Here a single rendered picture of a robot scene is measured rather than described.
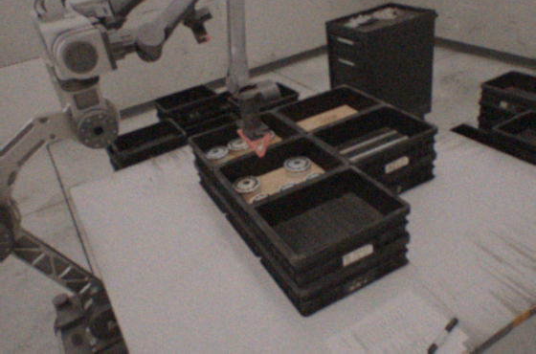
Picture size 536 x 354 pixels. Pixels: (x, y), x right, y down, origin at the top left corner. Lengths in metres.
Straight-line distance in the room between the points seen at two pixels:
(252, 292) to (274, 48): 4.02
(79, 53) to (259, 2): 3.83
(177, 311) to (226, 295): 0.15
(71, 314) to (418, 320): 1.51
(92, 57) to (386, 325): 1.10
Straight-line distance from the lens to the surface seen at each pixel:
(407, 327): 1.43
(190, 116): 3.26
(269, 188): 1.74
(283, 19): 5.30
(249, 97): 1.41
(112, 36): 1.44
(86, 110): 1.75
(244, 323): 1.47
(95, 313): 2.12
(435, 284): 1.55
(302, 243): 1.49
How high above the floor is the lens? 1.80
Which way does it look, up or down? 29 degrees down
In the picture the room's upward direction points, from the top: 9 degrees counter-clockwise
